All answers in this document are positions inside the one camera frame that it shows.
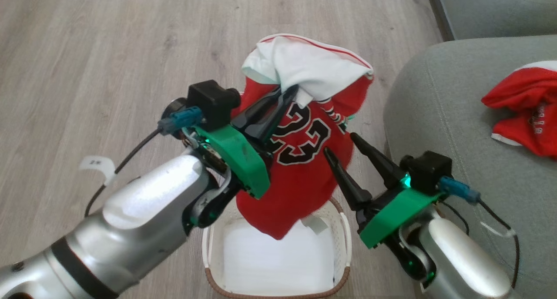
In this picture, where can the white garment with red piping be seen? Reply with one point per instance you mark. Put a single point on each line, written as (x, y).
(313, 68)

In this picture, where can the red garment with white trim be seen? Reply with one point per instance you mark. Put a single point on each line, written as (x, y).
(526, 99)

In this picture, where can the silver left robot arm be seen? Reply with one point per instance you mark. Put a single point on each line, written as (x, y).
(130, 229)

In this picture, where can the white plastic laundry basket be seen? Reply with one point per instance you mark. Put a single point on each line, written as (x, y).
(278, 264)

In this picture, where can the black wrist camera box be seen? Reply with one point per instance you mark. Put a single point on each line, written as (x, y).
(213, 101)
(428, 168)

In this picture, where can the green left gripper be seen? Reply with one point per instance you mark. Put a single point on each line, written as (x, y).
(235, 155)

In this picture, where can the grey fabric sofa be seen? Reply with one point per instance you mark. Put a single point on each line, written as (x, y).
(457, 116)

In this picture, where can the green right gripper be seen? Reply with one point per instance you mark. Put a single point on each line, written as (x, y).
(396, 214)

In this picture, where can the red number 23 jersey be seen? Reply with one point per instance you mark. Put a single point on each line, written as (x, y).
(300, 181)

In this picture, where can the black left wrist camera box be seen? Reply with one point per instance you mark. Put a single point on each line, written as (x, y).
(213, 101)

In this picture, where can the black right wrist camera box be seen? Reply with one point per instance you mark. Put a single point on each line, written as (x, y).
(428, 168)

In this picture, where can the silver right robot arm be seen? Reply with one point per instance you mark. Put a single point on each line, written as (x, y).
(461, 260)

